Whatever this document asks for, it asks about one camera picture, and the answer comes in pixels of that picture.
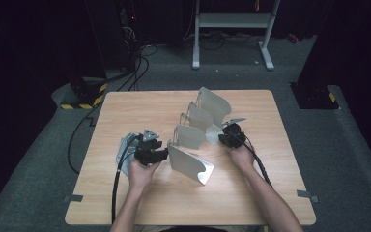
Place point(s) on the grey-blue textured cloth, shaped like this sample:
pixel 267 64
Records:
pixel 123 144

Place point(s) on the dark equipment rack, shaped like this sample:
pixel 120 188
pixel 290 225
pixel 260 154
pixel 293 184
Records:
pixel 128 32

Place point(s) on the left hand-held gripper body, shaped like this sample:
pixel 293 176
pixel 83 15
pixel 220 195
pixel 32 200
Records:
pixel 145 156

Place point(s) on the person's right hand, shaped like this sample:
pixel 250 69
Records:
pixel 244 158

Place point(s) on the black yellow striped stand base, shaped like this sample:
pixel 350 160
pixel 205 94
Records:
pixel 87 96

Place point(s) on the expandable metal book stand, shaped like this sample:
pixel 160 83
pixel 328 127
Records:
pixel 186 164

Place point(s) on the black base with yellow mark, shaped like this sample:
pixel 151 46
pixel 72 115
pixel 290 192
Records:
pixel 312 96

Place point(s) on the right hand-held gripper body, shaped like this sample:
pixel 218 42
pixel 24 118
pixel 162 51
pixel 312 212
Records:
pixel 233 137

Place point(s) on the person's left hand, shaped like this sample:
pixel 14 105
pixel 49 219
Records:
pixel 141 177

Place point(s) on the grey tape strip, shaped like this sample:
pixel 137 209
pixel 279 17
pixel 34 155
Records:
pixel 74 198
pixel 306 195

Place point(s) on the white metal stand frame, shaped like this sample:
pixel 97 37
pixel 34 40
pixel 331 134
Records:
pixel 233 19

